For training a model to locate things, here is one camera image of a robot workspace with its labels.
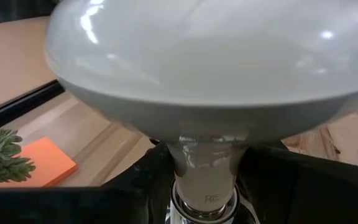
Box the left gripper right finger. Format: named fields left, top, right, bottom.
left=236, top=141, right=358, bottom=224

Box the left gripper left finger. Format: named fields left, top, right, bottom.
left=0, top=141, right=175, bottom=224

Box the white reflector lightbulb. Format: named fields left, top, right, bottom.
left=44, top=0, right=358, bottom=215

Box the orange sticky note pad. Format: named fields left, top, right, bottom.
left=0, top=136, right=80, bottom=189

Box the orange wooden desk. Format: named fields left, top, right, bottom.
left=0, top=16, right=59, bottom=113

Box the black metal rig frame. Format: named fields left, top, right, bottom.
left=0, top=79, right=66, bottom=129

